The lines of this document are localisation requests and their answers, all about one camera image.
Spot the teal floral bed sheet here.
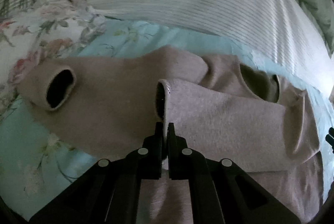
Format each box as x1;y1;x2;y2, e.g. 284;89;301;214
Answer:
1;20;333;219

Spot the white floral pillow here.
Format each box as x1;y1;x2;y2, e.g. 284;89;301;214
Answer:
1;0;106;114

